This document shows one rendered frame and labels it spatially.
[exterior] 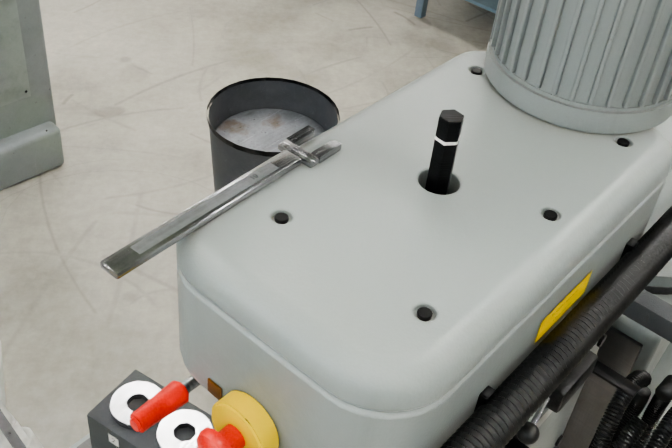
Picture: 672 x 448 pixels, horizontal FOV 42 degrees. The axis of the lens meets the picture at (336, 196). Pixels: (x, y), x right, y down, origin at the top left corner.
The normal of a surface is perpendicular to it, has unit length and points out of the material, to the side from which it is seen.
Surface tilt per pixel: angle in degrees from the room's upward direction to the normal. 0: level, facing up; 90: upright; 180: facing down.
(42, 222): 0
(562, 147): 0
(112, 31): 0
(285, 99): 86
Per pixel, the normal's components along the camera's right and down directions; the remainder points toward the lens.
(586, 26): -0.46, 0.53
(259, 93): 0.29, 0.58
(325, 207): 0.09, -0.77
